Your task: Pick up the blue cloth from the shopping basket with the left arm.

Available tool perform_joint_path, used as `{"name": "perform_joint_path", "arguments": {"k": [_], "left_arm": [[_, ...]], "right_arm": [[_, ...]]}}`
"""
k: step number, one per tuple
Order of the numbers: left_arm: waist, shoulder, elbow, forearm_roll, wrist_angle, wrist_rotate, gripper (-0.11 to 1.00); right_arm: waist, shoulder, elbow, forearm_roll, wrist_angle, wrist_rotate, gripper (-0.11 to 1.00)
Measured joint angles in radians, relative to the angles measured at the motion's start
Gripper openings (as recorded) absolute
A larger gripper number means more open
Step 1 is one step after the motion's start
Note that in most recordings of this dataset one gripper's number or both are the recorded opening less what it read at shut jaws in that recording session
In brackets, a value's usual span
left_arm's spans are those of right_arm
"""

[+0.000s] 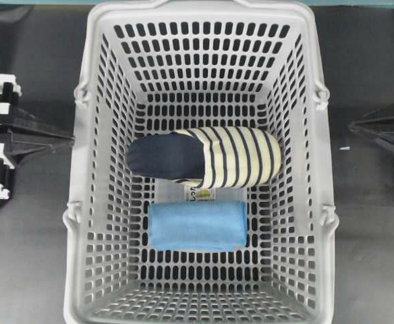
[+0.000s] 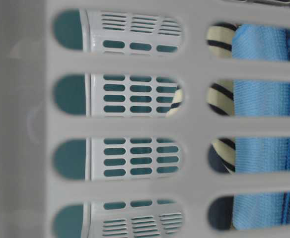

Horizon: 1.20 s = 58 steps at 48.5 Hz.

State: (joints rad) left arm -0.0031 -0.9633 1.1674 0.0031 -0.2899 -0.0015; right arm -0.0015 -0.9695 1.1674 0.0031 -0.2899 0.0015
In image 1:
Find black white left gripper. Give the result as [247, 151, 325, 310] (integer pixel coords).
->
[0, 74, 74, 199]

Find light blue cloth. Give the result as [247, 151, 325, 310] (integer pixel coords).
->
[148, 201, 248, 252]

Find grey plastic shopping basket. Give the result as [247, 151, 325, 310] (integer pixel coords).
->
[63, 1, 339, 323]

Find clear plastic labelled package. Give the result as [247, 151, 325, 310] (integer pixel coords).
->
[154, 179, 248, 203]

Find striped navy cream slipper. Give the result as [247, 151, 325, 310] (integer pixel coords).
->
[126, 126, 282, 189]

